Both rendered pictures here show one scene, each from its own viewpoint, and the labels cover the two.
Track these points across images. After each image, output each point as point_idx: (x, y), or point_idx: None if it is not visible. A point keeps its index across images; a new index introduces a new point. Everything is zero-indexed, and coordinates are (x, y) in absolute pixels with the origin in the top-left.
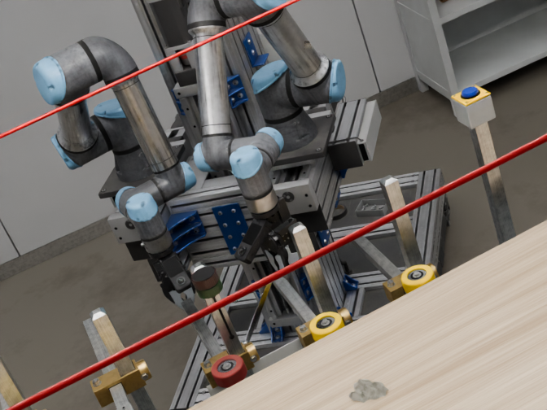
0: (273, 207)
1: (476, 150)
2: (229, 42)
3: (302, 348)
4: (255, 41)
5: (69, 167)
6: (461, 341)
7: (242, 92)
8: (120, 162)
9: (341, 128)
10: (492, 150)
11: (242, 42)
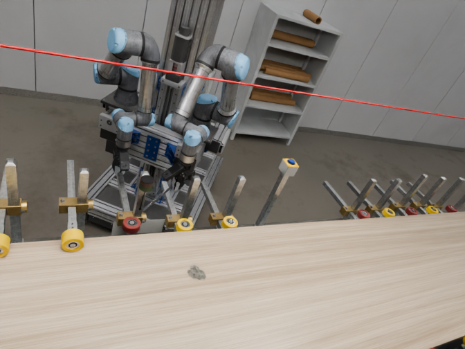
0: (191, 163)
1: (277, 183)
2: None
3: (163, 224)
4: None
5: (95, 81)
6: (243, 266)
7: None
8: (119, 92)
9: (216, 133)
10: (282, 186)
11: None
